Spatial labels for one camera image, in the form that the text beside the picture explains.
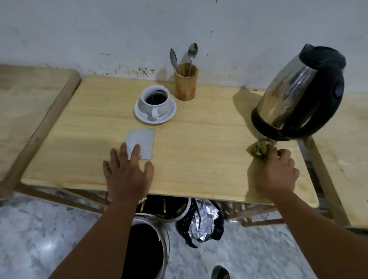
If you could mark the person's right forearm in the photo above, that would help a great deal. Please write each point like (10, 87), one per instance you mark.
(325, 241)

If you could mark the person's left hand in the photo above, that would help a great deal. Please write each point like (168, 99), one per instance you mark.
(128, 178)

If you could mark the silver foil sachet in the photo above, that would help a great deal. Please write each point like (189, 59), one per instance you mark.
(142, 140)

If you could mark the short metal spoon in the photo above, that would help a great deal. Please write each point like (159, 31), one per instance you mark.
(173, 57)

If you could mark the pale scuffed wooden table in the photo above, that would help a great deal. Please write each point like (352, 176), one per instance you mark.
(345, 161)

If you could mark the black bowl of sachets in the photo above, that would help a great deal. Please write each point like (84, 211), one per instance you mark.
(161, 207)

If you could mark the person's left forearm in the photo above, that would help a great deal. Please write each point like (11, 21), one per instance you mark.
(97, 244)

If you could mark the person's right hand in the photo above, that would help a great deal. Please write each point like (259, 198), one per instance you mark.
(277, 175)

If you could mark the black foil bag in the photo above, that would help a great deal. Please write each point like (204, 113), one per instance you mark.
(201, 224)

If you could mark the green cloth rag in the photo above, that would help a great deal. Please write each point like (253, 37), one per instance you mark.
(258, 149)

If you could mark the black shoe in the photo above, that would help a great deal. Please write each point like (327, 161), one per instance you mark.
(220, 273)

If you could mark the worn stained wooden table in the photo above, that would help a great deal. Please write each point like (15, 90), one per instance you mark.
(26, 109)

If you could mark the black coffee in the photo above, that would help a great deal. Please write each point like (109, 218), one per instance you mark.
(156, 99)

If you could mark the long metal spoon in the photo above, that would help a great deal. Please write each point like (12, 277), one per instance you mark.
(192, 50)

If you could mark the wooden spoon holder cup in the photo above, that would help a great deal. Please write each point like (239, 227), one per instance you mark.
(185, 89)

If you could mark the white coffee cup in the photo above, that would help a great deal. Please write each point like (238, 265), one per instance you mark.
(155, 110)

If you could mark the white saucer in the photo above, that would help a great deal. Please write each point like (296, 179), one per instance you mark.
(141, 113)

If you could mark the light wooden table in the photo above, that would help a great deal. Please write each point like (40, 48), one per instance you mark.
(201, 149)

